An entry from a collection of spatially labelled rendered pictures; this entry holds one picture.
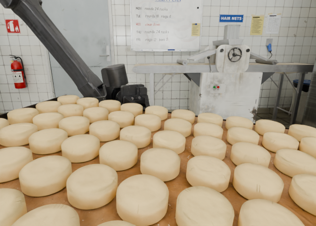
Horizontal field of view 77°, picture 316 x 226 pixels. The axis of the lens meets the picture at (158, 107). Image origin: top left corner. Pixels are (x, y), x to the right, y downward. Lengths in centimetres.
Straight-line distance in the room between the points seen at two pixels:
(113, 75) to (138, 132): 30
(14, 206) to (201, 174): 17
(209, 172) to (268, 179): 6
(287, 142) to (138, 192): 25
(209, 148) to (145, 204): 13
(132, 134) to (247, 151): 17
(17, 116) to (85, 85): 26
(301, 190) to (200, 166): 10
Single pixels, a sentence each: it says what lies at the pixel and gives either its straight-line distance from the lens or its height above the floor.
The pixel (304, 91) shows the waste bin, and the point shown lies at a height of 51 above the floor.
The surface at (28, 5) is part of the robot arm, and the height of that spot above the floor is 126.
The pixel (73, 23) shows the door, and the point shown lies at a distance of 359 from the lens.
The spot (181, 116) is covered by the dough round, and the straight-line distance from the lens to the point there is 40.
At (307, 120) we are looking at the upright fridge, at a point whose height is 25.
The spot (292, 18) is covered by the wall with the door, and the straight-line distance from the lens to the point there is 420.
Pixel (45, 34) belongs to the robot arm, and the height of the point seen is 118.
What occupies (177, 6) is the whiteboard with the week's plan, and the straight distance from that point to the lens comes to 346.
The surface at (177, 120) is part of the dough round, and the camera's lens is 37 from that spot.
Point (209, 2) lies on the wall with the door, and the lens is 360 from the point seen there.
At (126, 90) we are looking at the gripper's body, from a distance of 53.
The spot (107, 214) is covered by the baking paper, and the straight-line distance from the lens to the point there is 21.
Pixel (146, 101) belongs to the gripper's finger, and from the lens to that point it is 51.
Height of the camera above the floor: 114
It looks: 16 degrees down
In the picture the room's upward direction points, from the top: straight up
